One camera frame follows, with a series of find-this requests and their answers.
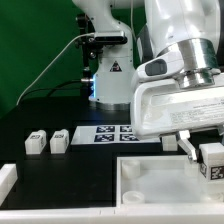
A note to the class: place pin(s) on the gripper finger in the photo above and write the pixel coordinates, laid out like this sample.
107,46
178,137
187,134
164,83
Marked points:
183,141

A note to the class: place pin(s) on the black camera stand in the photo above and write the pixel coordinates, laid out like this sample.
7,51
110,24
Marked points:
85,26

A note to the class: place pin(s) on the white marker sheet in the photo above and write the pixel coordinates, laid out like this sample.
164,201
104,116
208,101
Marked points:
106,134

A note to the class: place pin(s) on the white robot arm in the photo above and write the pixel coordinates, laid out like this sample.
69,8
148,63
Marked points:
133,32

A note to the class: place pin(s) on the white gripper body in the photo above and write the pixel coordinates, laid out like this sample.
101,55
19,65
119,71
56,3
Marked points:
162,108

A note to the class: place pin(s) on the white obstacle wall left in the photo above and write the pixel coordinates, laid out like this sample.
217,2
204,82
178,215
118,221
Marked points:
8,177

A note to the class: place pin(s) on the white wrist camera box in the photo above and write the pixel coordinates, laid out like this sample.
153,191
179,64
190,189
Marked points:
162,67

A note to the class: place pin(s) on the white square tabletop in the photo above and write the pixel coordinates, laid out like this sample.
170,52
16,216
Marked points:
162,180

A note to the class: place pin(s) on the white obstacle wall front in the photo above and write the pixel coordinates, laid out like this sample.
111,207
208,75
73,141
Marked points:
124,215

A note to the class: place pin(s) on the white obstacle wall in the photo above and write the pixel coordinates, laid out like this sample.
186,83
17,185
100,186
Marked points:
8,177
124,215

